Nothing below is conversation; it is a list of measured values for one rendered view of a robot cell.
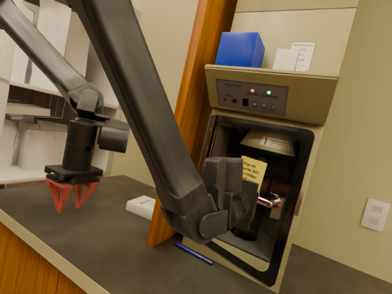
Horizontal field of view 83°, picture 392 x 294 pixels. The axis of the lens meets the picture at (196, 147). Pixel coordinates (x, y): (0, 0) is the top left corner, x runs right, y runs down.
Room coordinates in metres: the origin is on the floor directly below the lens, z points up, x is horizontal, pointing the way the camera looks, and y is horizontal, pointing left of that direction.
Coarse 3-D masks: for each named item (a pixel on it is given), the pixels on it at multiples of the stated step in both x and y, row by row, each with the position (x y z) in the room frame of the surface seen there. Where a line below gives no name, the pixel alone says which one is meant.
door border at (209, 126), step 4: (212, 116) 0.70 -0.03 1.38; (212, 120) 0.70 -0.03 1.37; (208, 124) 0.70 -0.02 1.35; (212, 124) 0.70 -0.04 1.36; (208, 128) 0.70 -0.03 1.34; (212, 128) 0.69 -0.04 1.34; (208, 132) 0.70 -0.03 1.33; (208, 136) 0.70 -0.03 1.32; (204, 140) 0.70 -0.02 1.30; (208, 140) 0.70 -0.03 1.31; (204, 144) 0.70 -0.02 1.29; (208, 144) 0.69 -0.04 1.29; (204, 148) 0.70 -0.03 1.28; (204, 152) 0.70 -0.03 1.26; (200, 156) 0.70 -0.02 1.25; (204, 156) 0.70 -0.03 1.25; (200, 160) 0.70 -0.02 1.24; (204, 160) 0.69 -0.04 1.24; (200, 164) 0.70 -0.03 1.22; (200, 168) 0.70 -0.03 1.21; (200, 172) 0.70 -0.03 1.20
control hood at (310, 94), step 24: (216, 72) 0.61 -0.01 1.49; (240, 72) 0.57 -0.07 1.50; (264, 72) 0.54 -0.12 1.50; (288, 72) 0.52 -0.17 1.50; (312, 72) 0.50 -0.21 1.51; (216, 96) 0.66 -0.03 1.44; (288, 96) 0.55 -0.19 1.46; (312, 96) 0.52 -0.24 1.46; (288, 120) 0.61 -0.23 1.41; (312, 120) 0.56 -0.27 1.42
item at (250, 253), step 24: (216, 120) 0.69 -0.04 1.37; (240, 120) 0.63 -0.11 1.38; (216, 144) 0.67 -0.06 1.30; (240, 144) 0.62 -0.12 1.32; (264, 144) 0.58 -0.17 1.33; (288, 144) 0.54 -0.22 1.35; (312, 144) 0.51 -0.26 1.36; (288, 168) 0.53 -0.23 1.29; (264, 192) 0.56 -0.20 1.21; (288, 192) 0.52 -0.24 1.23; (264, 216) 0.55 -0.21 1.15; (288, 216) 0.51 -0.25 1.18; (216, 240) 0.62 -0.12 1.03; (240, 240) 0.58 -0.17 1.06; (264, 240) 0.54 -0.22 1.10; (240, 264) 0.57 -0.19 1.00; (264, 264) 0.53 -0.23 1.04
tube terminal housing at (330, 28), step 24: (240, 24) 0.71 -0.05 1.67; (264, 24) 0.67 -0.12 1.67; (288, 24) 0.64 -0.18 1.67; (312, 24) 0.62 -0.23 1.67; (336, 24) 0.59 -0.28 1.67; (288, 48) 0.64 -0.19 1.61; (336, 48) 0.58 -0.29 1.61; (336, 72) 0.58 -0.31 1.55; (264, 120) 0.64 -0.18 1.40; (312, 168) 0.58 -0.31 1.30; (288, 240) 0.58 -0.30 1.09
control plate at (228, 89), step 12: (216, 84) 0.63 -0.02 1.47; (228, 84) 0.61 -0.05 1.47; (240, 84) 0.59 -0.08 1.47; (252, 84) 0.58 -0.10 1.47; (264, 84) 0.56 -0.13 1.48; (228, 96) 0.64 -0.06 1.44; (240, 96) 0.62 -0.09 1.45; (252, 96) 0.60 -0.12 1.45; (264, 96) 0.58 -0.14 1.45; (276, 96) 0.56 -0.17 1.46; (240, 108) 0.64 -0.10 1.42; (252, 108) 0.62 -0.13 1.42; (264, 108) 0.60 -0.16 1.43; (276, 108) 0.59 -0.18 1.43
